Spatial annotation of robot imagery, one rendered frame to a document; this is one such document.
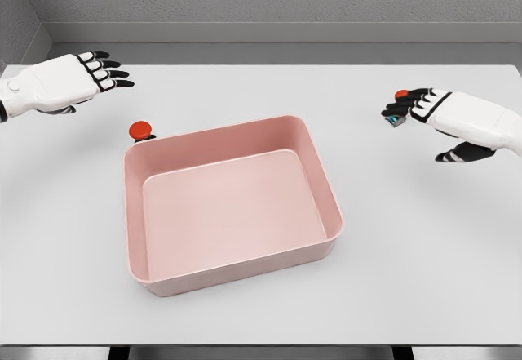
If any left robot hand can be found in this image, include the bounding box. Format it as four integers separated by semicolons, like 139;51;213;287
1;51;135;117

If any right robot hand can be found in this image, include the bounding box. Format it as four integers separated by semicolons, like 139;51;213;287
381;87;522;163

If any pink rectangular basket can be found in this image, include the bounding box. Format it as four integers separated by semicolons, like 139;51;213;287
122;114;344;298

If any red-button industrial switch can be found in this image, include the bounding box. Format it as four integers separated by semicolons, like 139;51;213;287
385;89;412;127
128;121;157;144

